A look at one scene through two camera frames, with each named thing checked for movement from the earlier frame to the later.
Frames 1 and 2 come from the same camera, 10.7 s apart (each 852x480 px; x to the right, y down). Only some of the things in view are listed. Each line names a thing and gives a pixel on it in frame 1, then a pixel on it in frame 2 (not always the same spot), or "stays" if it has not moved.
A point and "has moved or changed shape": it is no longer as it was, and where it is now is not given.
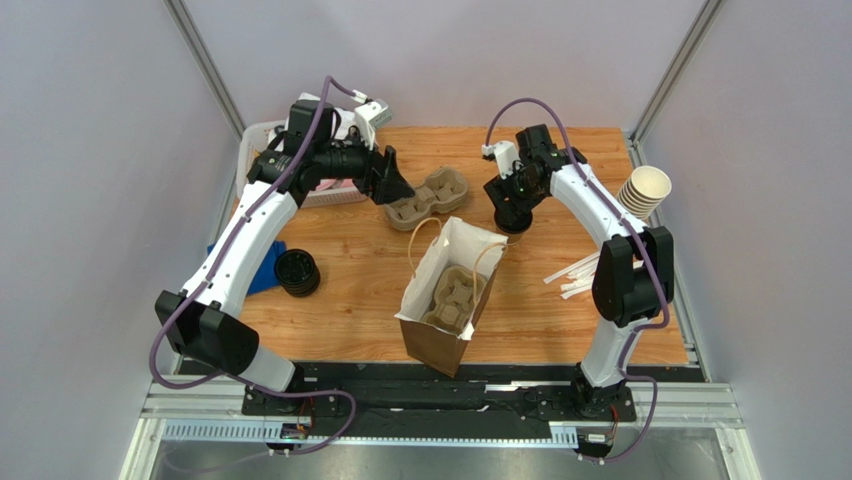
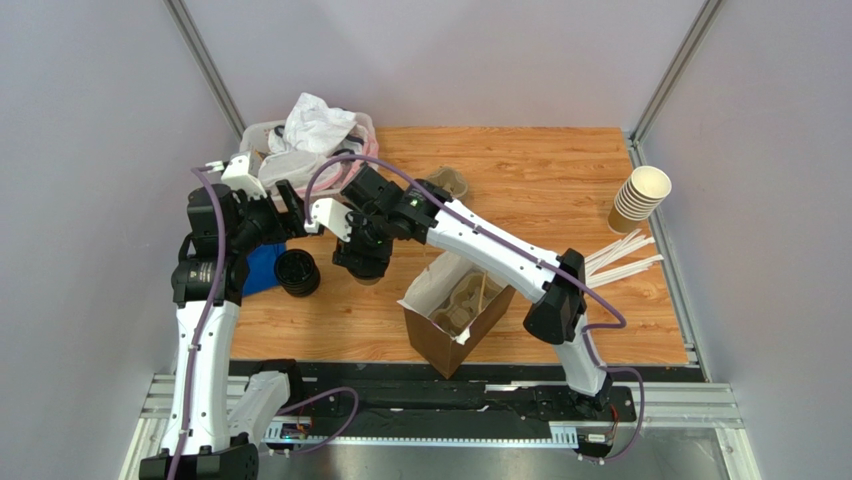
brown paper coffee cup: (514, 230) has moved or changed shape
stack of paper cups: (644, 190) stays
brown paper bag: (452, 268) has moved or changed shape
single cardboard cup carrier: (456, 291) has moved or changed shape
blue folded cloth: (265, 277) stays
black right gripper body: (504, 197) to (359, 184)
